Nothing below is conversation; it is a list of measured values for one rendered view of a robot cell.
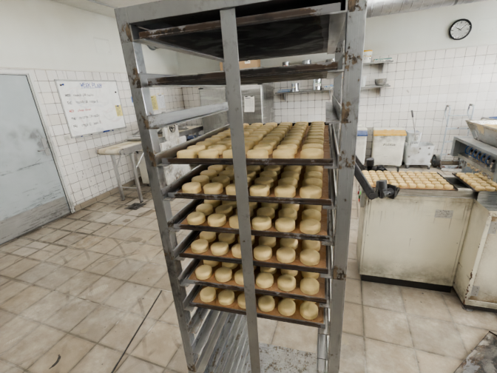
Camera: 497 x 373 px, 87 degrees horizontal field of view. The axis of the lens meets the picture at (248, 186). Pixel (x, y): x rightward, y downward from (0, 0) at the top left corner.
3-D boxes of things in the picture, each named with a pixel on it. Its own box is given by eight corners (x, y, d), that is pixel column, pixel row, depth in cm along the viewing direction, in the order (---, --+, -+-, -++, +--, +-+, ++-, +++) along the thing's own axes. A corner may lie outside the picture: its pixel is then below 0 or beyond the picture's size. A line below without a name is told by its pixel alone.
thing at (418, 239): (437, 269, 241) (457, 175, 211) (452, 295, 211) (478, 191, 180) (355, 259, 262) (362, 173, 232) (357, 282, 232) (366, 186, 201)
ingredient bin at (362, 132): (335, 170, 537) (337, 132, 511) (337, 162, 593) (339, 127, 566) (364, 171, 518) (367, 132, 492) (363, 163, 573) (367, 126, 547)
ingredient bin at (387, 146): (370, 171, 516) (373, 132, 490) (369, 163, 571) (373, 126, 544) (401, 172, 495) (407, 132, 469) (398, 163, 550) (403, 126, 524)
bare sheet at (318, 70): (233, 85, 113) (232, 81, 112) (330, 78, 102) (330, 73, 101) (148, 86, 59) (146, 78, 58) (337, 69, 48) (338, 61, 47)
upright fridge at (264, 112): (275, 160, 641) (272, 68, 571) (265, 171, 562) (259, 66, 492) (223, 158, 689) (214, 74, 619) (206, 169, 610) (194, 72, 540)
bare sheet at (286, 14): (231, 62, 109) (231, 58, 109) (332, 52, 99) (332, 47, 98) (140, 40, 55) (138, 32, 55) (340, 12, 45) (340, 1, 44)
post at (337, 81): (322, 357, 157) (335, 35, 99) (327, 359, 156) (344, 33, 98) (321, 363, 155) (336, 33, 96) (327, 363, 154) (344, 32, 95)
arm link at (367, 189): (337, 149, 195) (336, 150, 185) (345, 144, 192) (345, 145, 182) (369, 197, 195) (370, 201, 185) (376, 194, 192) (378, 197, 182)
